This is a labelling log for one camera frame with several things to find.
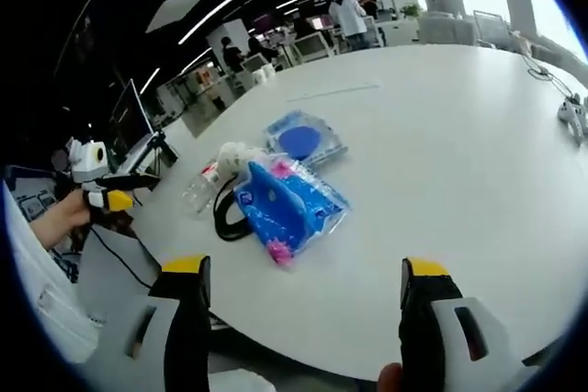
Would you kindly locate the clear packet with blue disc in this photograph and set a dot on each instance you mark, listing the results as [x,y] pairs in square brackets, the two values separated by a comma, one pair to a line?
[301,139]

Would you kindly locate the white cloth item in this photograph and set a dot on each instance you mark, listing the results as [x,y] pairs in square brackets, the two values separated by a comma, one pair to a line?
[236,155]

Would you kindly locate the black tripod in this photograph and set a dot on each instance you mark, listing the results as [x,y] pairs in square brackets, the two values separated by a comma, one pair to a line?
[161,148]

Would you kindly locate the computer monitor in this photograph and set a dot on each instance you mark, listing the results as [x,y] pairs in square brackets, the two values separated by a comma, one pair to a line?
[131,121]

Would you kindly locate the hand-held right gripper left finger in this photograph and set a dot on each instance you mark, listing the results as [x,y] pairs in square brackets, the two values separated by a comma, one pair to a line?
[138,355]

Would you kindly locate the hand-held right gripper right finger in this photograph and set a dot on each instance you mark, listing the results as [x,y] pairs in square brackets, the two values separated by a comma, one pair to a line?
[441,355]

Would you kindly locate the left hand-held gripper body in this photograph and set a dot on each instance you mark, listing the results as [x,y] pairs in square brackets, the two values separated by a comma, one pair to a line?
[87,162]

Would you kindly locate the white round table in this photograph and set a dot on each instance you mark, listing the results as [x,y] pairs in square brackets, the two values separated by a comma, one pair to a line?
[436,208]

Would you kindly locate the person's right hand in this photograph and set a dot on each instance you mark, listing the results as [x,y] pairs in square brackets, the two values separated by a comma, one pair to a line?
[390,378]

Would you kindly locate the person's left hand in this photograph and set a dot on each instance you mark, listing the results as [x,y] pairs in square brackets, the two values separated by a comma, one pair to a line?
[59,220]

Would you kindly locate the blue and pink plastic packet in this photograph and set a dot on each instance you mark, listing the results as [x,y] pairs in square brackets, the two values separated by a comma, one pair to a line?
[287,208]

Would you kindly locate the clear plastic box red label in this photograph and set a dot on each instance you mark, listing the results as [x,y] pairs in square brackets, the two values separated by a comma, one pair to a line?
[200,192]

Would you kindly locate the green potted plant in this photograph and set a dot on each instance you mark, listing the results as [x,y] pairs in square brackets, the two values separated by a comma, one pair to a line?
[411,11]

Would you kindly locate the white game controller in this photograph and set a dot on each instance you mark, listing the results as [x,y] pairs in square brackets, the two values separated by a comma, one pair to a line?
[574,114]

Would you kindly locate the white cups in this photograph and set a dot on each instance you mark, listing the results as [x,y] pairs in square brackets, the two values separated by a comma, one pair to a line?
[263,75]

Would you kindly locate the clear plastic ruler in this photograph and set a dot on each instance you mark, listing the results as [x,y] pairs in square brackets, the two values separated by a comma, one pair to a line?
[335,91]

